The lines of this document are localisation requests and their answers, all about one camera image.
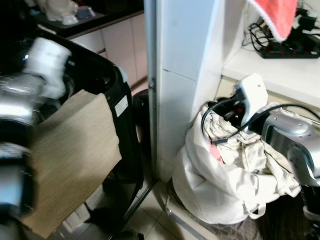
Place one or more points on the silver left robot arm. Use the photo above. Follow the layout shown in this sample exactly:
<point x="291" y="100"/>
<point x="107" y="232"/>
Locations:
<point x="12" y="115"/>

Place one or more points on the cream fabric laundry bag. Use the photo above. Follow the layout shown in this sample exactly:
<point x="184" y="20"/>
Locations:
<point x="215" y="185"/>

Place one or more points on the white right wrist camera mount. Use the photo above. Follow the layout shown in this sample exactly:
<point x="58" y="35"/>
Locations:
<point x="252" y="92"/>

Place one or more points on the white built-in shelf unit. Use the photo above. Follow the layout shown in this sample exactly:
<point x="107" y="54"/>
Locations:
<point x="180" y="75"/>

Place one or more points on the white plastic bag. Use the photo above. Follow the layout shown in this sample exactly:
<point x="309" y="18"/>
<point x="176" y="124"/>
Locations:
<point x="60" y="10"/>

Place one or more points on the tan woven cloth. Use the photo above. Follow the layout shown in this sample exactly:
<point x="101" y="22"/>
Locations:
<point x="75" y="160"/>

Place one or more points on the black power strip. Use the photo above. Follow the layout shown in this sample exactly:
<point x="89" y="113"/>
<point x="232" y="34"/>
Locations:
<point x="290" y="51"/>

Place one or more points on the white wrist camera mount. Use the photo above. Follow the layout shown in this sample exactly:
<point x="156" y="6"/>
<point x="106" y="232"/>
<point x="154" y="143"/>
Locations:
<point x="252" y="92"/>
<point x="50" y="65"/>

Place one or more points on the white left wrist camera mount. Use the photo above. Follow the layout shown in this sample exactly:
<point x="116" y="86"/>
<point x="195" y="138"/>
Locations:
<point x="50" y="65"/>

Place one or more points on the white drawer cabinet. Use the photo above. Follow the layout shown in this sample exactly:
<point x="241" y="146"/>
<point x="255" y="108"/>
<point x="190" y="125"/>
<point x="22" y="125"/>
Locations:
<point x="120" y="45"/>

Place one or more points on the black power adapter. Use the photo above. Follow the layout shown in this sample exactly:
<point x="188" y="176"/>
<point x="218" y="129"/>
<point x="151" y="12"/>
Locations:
<point x="306" y="22"/>

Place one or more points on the black round container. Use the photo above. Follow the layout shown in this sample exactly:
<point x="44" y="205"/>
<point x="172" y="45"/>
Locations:
<point x="141" y="115"/>

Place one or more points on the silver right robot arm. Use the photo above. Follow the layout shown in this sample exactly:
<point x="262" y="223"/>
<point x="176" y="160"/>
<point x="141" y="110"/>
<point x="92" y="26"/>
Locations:
<point x="290" y="135"/>

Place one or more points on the pink bag tag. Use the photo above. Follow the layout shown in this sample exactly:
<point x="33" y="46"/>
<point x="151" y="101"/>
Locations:
<point x="216" y="152"/>

